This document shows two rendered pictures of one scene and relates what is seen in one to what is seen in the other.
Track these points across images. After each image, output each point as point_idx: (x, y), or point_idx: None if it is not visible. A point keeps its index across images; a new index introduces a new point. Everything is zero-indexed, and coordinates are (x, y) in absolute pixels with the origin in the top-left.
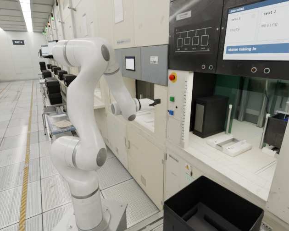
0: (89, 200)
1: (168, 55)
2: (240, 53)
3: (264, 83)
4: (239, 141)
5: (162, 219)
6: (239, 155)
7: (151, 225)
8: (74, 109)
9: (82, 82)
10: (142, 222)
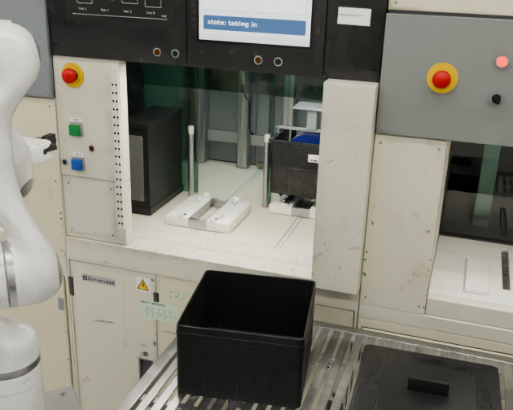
0: (35, 375)
1: (47, 19)
2: (230, 31)
3: (250, 72)
4: (226, 202)
5: (162, 377)
6: (237, 227)
7: (149, 392)
8: None
9: (4, 115)
10: (129, 394)
